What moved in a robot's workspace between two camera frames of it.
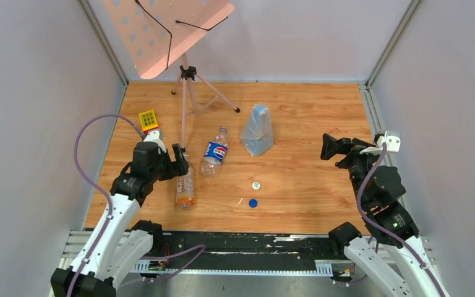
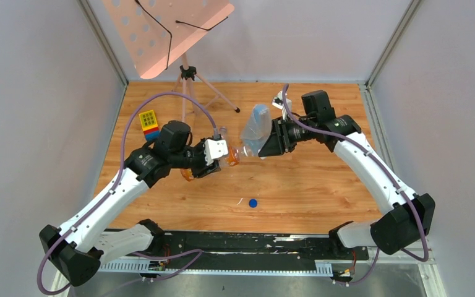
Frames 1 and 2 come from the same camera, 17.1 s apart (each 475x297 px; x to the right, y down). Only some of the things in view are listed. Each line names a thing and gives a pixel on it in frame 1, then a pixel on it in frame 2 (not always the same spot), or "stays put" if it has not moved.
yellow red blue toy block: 148,121 stays put
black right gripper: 343,146 to 278,143
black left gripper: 174,164 to 201,160
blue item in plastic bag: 257,135 stays put
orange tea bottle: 184,192 to 235,155
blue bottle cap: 253,203 stays put
